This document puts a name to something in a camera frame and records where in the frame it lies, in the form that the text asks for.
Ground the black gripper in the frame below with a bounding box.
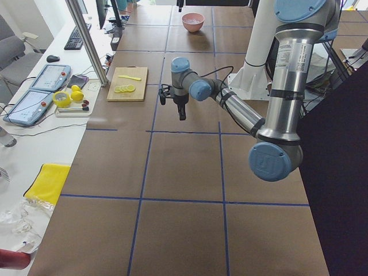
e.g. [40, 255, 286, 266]
[174, 94, 189, 120]

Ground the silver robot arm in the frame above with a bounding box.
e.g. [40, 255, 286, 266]
[159, 1, 340, 182]

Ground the pink bowl of ice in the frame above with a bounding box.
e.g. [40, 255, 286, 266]
[182, 13, 205, 33]

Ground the wooden cutting board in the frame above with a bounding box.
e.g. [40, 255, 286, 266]
[106, 67, 148, 102]

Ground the yellow plastic knife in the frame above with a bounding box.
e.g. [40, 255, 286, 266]
[118, 75, 142, 81]

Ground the purple notebook stack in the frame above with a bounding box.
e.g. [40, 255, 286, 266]
[67, 75, 89, 89]

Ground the whole yellow lemon lower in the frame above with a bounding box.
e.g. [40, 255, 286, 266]
[70, 91, 84, 102]

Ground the whole yellow lemon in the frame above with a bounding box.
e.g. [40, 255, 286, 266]
[70, 91, 84, 102]
[71, 85, 81, 91]

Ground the whole yellow lemon upper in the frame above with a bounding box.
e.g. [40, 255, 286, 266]
[71, 85, 81, 91]

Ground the yellow tape roll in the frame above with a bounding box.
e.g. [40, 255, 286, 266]
[52, 91, 71, 108]

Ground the black keyboard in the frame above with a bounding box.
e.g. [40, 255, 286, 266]
[64, 26, 83, 51]

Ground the upper teach pendant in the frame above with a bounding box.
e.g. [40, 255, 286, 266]
[30, 64, 71, 92]

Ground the teach pendant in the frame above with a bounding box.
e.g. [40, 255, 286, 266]
[30, 64, 71, 92]
[3, 89, 53, 127]

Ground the black computer mouse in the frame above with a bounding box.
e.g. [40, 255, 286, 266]
[47, 55, 60, 63]

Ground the yellow cloth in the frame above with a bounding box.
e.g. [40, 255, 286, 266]
[23, 163, 71, 205]

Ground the lower teach pendant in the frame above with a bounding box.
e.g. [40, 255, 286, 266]
[3, 89, 53, 127]

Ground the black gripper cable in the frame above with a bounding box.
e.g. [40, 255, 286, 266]
[198, 66, 234, 95]

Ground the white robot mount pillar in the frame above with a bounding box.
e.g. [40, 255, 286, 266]
[229, 0, 279, 100]

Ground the aluminium frame post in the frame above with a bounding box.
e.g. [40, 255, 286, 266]
[65, 0, 108, 87]

